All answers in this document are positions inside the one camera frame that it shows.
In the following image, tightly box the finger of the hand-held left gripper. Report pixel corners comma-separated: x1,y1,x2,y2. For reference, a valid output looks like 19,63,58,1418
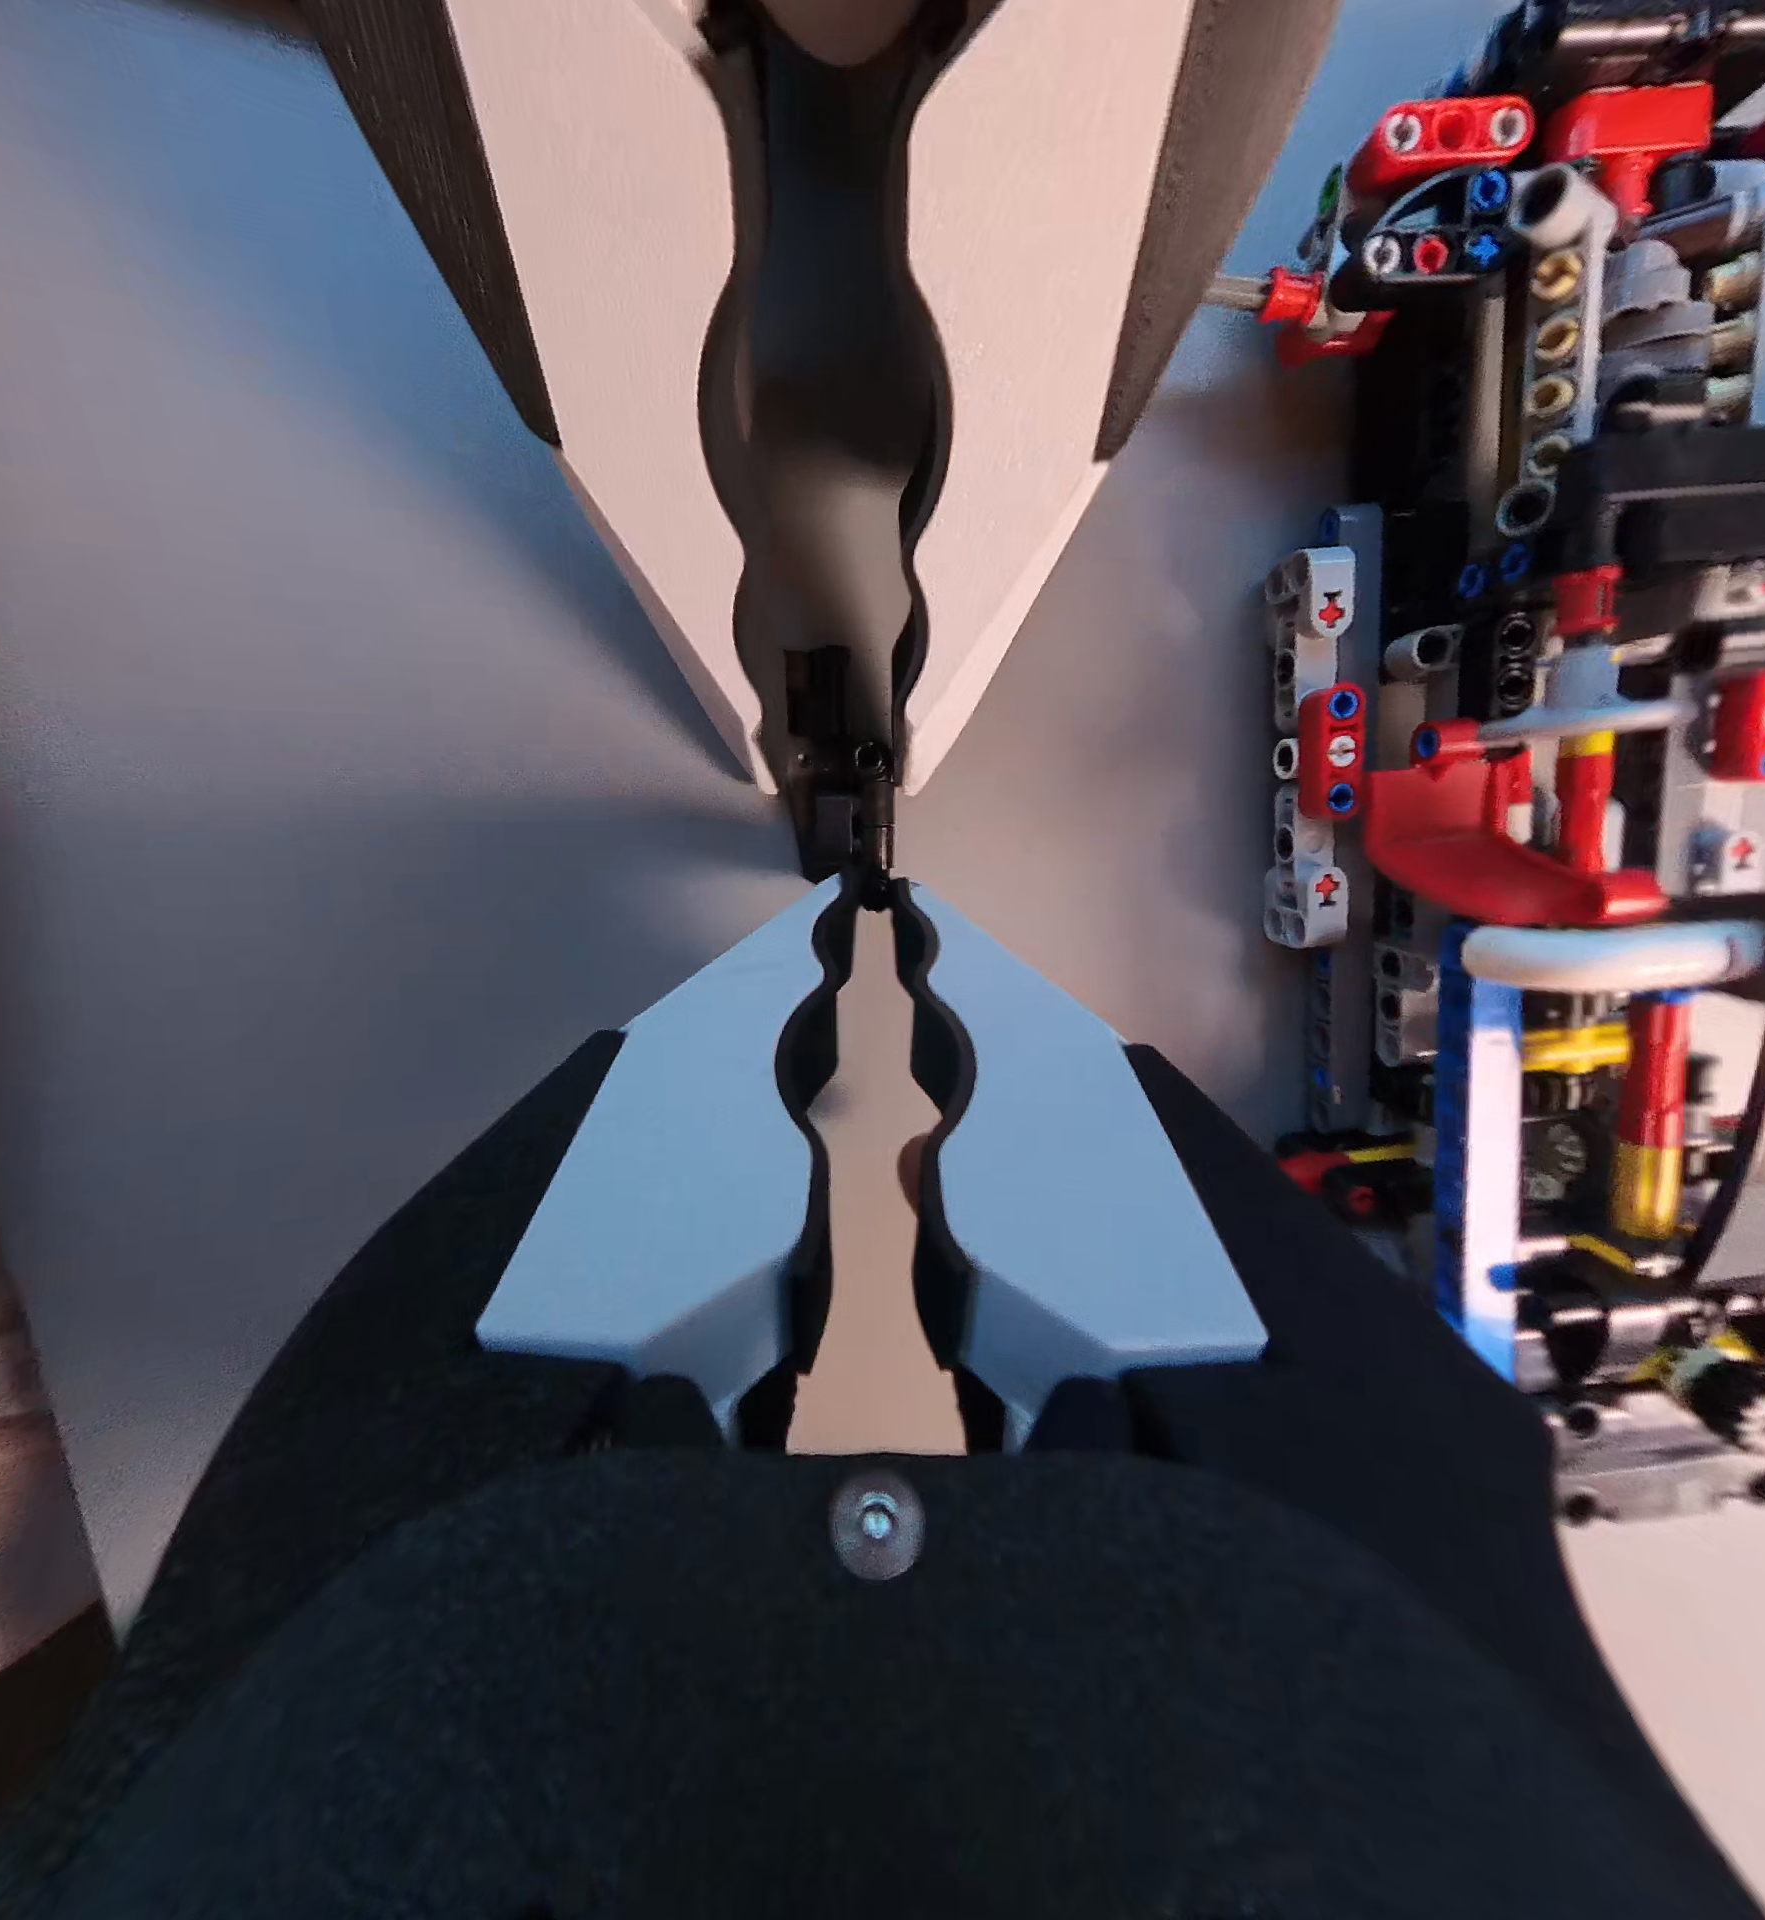
894,0,1202,799
446,0,790,799

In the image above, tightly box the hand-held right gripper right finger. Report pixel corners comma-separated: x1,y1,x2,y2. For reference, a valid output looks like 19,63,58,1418
889,882,1268,1453

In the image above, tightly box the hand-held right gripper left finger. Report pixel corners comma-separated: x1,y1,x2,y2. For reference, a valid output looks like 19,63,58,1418
474,874,857,1451

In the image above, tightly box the black lego subassembly red pin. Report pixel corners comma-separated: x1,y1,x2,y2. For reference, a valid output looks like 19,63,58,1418
781,645,903,913

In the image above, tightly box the partly built lego car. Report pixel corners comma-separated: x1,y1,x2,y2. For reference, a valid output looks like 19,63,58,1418
1209,0,1765,1528

